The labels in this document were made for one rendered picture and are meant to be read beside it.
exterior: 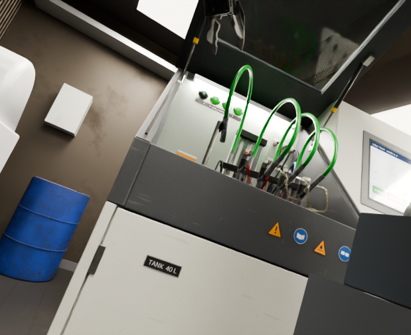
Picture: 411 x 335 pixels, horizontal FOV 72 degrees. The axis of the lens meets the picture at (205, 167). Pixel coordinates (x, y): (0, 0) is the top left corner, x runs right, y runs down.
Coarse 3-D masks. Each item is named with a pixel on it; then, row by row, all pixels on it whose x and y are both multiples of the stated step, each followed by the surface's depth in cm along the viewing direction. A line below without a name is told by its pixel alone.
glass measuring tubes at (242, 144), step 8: (240, 136) 127; (248, 136) 127; (256, 136) 128; (232, 144) 128; (240, 144) 129; (248, 144) 130; (264, 144) 129; (240, 152) 127; (256, 152) 129; (232, 160) 125; (256, 160) 127; (232, 176) 124
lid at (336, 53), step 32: (256, 0) 106; (288, 0) 104; (320, 0) 103; (352, 0) 101; (384, 0) 99; (192, 32) 117; (224, 32) 117; (256, 32) 115; (288, 32) 112; (320, 32) 110; (352, 32) 108; (384, 32) 105; (192, 64) 128; (224, 64) 125; (256, 64) 123; (288, 64) 122; (320, 64) 119; (352, 64) 115; (256, 96) 134; (288, 96) 131; (320, 96) 128
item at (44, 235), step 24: (48, 192) 224; (72, 192) 232; (24, 216) 220; (48, 216) 222; (72, 216) 236; (0, 240) 223; (24, 240) 215; (48, 240) 222; (0, 264) 211; (24, 264) 213; (48, 264) 225
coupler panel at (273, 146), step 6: (276, 132) 135; (276, 138) 134; (288, 138) 136; (270, 144) 133; (276, 144) 131; (294, 144) 136; (270, 150) 133; (276, 150) 134; (282, 150) 134; (270, 156) 132; (282, 162) 134; (288, 162) 134; (288, 168) 134; (270, 192) 130
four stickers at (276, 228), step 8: (272, 224) 71; (280, 224) 71; (272, 232) 70; (280, 232) 71; (296, 232) 72; (304, 232) 72; (296, 240) 71; (304, 240) 72; (320, 240) 73; (320, 248) 73; (344, 248) 74; (344, 256) 74
